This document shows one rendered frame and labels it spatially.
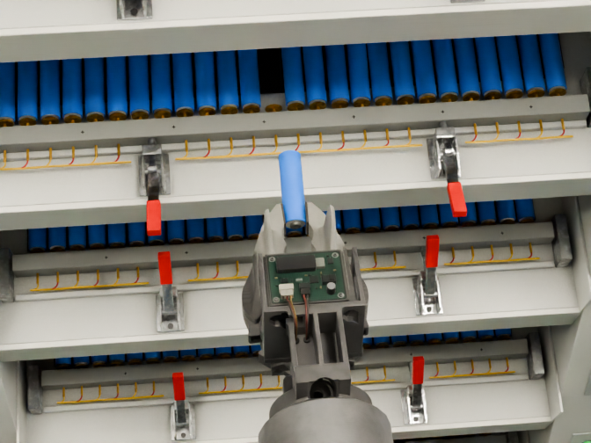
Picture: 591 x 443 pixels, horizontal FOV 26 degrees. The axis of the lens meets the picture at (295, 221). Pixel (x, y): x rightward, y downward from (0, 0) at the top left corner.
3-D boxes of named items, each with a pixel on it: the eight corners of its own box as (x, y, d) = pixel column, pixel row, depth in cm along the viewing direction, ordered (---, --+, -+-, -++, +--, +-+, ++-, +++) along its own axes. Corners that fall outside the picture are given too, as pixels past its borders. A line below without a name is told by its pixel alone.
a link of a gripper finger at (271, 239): (282, 164, 98) (302, 257, 92) (282, 215, 103) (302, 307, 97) (242, 170, 98) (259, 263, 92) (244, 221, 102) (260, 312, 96)
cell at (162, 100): (170, 55, 121) (172, 117, 119) (150, 56, 121) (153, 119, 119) (169, 46, 119) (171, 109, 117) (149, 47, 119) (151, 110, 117)
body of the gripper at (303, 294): (360, 238, 91) (383, 380, 83) (354, 311, 98) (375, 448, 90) (252, 246, 91) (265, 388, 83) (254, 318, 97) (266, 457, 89)
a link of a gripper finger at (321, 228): (346, 163, 98) (352, 256, 92) (344, 214, 103) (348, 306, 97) (305, 163, 98) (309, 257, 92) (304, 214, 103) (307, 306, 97)
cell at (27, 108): (39, 62, 120) (39, 125, 118) (18, 63, 120) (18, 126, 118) (35, 53, 119) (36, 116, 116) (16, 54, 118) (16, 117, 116)
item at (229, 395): (545, 429, 152) (572, 403, 139) (30, 465, 149) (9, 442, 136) (521, 267, 159) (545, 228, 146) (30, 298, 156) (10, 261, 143)
